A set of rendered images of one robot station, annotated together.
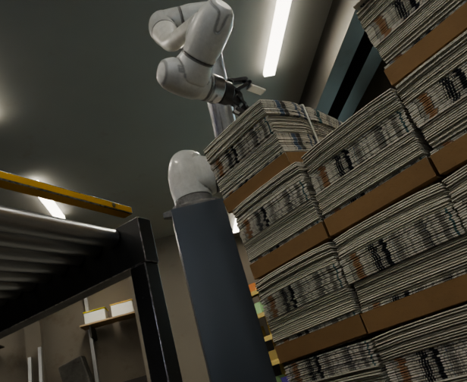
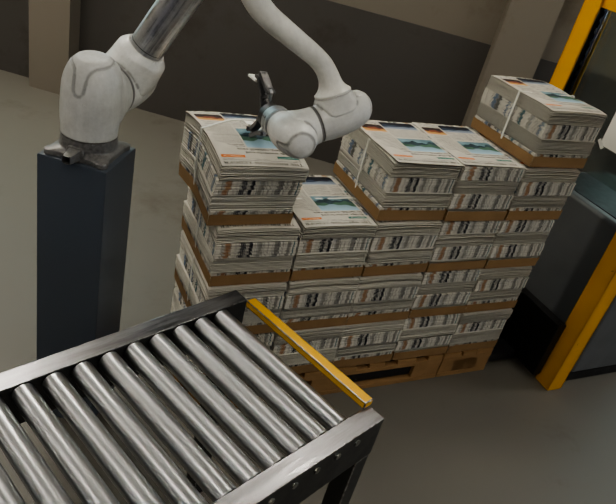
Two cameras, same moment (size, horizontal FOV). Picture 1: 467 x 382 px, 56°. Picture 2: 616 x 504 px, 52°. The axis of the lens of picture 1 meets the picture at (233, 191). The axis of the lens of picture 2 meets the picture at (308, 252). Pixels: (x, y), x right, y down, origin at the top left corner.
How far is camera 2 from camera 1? 2.23 m
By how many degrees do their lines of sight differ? 91
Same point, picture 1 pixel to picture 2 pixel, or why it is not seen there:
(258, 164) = (265, 206)
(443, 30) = (411, 214)
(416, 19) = (409, 197)
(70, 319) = not seen: outside the picture
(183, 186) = (110, 130)
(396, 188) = (341, 273)
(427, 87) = (388, 236)
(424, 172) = (357, 272)
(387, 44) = (391, 197)
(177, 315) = not seen: outside the picture
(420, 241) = (333, 300)
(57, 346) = not seen: outside the picture
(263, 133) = (289, 190)
